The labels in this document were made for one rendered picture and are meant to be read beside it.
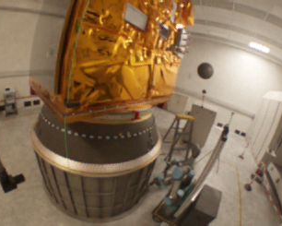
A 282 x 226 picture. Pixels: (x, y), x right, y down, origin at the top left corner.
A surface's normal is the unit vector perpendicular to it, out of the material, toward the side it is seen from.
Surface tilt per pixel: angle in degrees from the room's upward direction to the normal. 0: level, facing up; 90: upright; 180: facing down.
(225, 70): 90
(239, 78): 90
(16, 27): 90
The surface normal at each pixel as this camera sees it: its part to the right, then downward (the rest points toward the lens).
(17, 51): 0.82, 0.33
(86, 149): 0.23, -0.13
